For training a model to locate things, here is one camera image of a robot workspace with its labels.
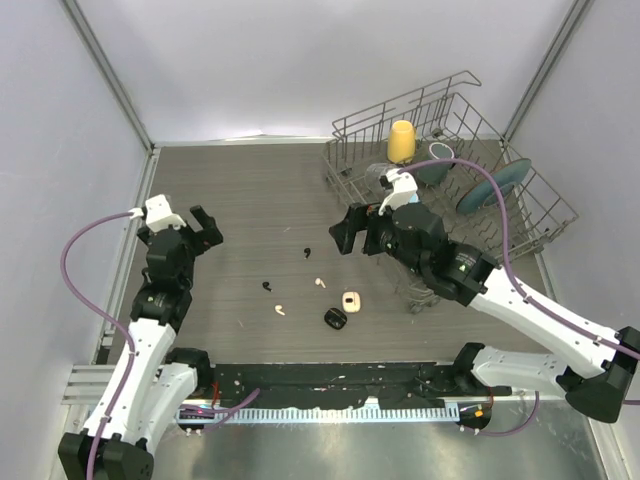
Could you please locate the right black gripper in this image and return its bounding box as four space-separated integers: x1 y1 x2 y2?
330 202 427 277

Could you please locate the beige earbud charging case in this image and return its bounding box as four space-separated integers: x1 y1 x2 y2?
342 291 362 314

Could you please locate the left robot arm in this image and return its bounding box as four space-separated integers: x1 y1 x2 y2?
58 195 223 479

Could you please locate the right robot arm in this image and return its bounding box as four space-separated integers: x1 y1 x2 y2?
329 203 639 423

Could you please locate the black earbud charging case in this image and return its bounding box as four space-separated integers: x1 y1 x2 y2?
324 308 347 330

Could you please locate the clear glass cup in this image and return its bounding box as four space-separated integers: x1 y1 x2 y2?
364 163 395 199

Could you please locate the dark grey-green mug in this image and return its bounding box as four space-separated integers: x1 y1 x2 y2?
414 141 456 187

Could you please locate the yellow cup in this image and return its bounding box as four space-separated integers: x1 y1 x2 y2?
387 120 416 165

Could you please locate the teal blue plate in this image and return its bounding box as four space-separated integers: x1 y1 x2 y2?
456 158 532 215

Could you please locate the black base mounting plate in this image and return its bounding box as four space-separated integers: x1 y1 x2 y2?
212 362 512 410

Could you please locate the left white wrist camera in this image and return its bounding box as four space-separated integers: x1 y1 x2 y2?
129 194 187 234

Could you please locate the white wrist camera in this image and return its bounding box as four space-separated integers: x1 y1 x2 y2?
129 194 187 234
378 168 419 216

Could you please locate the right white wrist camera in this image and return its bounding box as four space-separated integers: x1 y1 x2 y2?
378 168 419 216

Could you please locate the grey wire dish rack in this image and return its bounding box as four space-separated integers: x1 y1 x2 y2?
322 70 581 315

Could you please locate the white perforated cable strip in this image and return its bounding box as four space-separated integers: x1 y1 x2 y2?
164 404 460 424

